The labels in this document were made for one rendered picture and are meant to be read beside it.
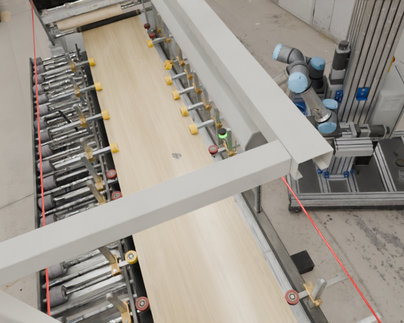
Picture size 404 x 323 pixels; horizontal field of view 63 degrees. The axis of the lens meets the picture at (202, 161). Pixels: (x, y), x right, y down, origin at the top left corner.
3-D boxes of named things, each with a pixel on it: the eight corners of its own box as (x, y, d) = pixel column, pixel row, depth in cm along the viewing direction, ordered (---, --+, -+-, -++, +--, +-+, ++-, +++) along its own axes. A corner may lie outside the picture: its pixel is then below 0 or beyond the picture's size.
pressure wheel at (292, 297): (295, 311, 193) (297, 306, 185) (281, 305, 196) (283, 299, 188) (299, 298, 197) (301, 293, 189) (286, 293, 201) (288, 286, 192)
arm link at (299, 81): (339, 117, 232) (303, 60, 205) (339, 132, 224) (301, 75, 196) (323, 123, 240) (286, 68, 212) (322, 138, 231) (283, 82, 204)
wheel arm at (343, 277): (349, 272, 202) (351, 269, 199) (353, 277, 200) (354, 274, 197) (286, 300, 197) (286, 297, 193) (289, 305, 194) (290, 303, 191)
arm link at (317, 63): (319, 80, 267) (322, 66, 256) (304, 75, 273) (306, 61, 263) (326, 72, 272) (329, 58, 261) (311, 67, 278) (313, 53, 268)
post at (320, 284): (311, 302, 208) (323, 276, 171) (314, 308, 206) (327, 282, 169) (306, 305, 208) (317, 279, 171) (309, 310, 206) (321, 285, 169)
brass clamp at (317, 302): (310, 282, 201) (311, 280, 197) (322, 304, 193) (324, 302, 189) (301, 287, 200) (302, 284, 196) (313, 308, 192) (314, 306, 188)
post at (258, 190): (259, 206, 251) (260, 170, 216) (261, 211, 248) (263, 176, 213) (253, 208, 251) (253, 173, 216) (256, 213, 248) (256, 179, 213)
